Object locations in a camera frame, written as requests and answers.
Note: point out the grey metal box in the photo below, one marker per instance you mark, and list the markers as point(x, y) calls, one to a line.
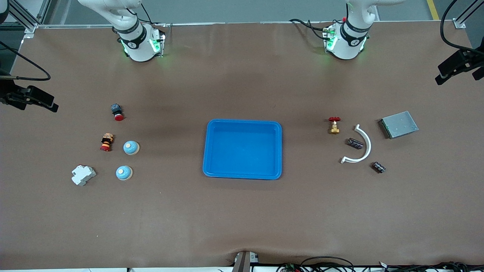
point(400, 124)

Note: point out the red button with dark body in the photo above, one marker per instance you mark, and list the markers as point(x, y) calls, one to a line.
point(118, 115)

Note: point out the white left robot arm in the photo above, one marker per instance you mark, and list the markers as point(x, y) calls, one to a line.
point(348, 41)

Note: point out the blue plastic tray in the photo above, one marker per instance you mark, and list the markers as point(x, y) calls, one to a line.
point(242, 151)

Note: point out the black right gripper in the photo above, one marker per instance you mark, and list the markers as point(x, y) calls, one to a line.
point(8, 91)

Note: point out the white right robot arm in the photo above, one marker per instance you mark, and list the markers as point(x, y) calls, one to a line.
point(138, 41)

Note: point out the white curved pipe clamp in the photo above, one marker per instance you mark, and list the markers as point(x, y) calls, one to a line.
point(368, 146)

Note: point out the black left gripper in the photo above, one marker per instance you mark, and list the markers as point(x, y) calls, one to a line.
point(459, 59)

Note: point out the red black orange push button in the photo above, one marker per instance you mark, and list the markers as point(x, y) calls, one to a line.
point(107, 142)

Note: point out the white circuit breaker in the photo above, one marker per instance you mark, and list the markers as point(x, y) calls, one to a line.
point(82, 175)

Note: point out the aluminium frame profile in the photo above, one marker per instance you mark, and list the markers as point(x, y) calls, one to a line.
point(23, 17)
point(459, 24)

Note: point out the circuit board with red light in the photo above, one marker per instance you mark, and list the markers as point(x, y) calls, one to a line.
point(290, 268)

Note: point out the grey brown camera bracket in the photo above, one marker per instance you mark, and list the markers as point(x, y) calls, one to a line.
point(244, 262)

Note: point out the dark brown electrolytic capacitor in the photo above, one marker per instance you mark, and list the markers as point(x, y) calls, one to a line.
point(378, 167)
point(355, 143)

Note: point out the blue desk bell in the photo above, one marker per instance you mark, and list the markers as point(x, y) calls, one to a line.
point(131, 148)
point(124, 173)

